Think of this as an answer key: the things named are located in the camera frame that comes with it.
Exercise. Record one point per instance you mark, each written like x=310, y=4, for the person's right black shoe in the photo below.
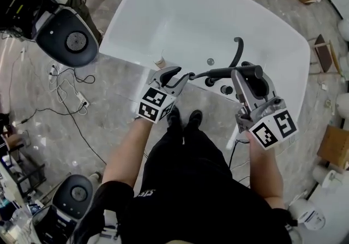
x=193, y=120

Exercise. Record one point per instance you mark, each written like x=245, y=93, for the person's left forearm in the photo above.
x=122, y=155

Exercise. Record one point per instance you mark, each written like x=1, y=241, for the person's right forearm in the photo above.
x=265, y=172

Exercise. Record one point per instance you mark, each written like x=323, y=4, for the person's left black shoe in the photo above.
x=173, y=117

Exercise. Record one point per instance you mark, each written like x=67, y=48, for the white bathtub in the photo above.
x=191, y=19

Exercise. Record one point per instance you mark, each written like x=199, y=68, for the white power adapter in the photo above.
x=323, y=86

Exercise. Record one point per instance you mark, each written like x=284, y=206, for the wooden stool frame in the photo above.
x=324, y=52

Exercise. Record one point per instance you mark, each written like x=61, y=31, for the grey backpack device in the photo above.
x=68, y=38
x=73, y=194

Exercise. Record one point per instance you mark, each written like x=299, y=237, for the person's black clothing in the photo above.
x=191, y=196

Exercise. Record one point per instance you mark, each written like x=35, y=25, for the black metal rack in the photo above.
x=24, y=180

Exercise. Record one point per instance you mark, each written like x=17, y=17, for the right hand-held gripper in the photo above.
x=272, y=125

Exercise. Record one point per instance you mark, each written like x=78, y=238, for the closed brown cardboard box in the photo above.
x=334, y=147

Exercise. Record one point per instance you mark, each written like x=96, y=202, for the white power strip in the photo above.
x=81, y=100
x=53, y=70

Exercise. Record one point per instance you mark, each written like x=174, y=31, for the black round faucet knob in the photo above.
x=227, y=90

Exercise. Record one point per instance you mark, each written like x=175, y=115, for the person's black shoe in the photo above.
x=173, y=117
x=193, y=120

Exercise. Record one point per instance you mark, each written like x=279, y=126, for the black curved faucet spout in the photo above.
x=237, y=52

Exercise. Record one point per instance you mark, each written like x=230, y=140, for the pink soap bottle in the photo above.
x=160, y=61

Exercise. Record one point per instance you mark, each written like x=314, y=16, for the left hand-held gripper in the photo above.
x=152, y=104

